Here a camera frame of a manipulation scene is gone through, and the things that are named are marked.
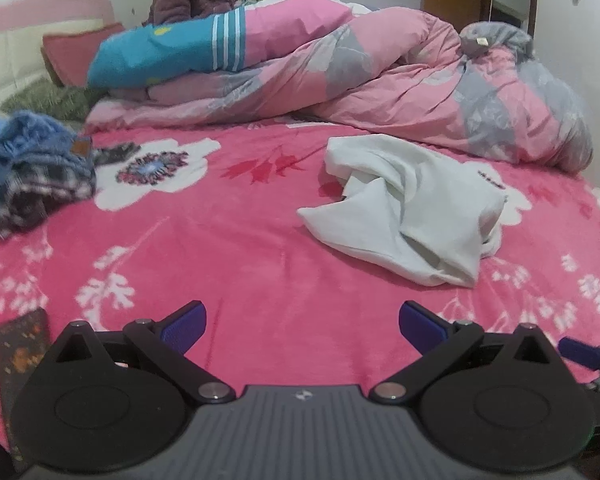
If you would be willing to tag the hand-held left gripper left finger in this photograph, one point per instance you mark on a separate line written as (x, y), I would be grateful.
(185, 327)

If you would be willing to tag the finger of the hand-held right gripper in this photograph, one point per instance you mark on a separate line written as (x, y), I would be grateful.
(582, 352)

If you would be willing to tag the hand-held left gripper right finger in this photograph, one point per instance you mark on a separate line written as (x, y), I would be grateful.
(420, 327)

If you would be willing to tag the white shirt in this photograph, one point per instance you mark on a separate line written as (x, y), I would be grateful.
(420, 210)

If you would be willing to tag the dark patterned remote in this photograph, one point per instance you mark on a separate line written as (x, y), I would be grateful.
(22, 360)

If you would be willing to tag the plaid shirt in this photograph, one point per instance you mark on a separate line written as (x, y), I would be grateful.
(45, 190)

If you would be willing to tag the pink and grey duvet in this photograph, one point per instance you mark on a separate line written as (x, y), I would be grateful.
(380, 85)

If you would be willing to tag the blue garment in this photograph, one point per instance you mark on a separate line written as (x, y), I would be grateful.
(25, 140)

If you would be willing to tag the green patterned cloth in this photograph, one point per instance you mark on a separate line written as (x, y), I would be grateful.
(45, 100)

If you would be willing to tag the teal and pink striped pillow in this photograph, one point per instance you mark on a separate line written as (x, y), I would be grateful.
(145, 55)

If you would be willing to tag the red cushion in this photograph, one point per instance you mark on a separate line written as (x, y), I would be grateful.
(70, 52)

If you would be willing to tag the white and pink headboard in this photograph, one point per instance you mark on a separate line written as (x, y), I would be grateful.
(10, 45)

